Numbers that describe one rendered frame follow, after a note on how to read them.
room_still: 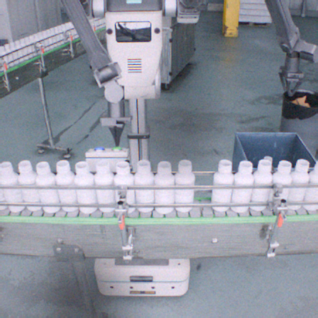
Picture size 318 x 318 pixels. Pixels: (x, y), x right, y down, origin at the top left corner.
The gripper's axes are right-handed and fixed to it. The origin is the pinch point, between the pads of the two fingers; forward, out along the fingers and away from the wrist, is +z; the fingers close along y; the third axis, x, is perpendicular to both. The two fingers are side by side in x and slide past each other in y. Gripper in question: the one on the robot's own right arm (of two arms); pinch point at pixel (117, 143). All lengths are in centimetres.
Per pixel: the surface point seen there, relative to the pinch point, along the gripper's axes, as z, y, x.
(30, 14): -166, -243, 549
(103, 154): 2.7, -4.0, -4.1
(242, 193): 11.8, 38.7, -18.3
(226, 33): -145, 175, 718
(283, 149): 12, 76, 48
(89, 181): 7.6, -6.1, -18.8
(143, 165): 3.8, 9.5, -15.6
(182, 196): 13.1, 20.9, -17.0
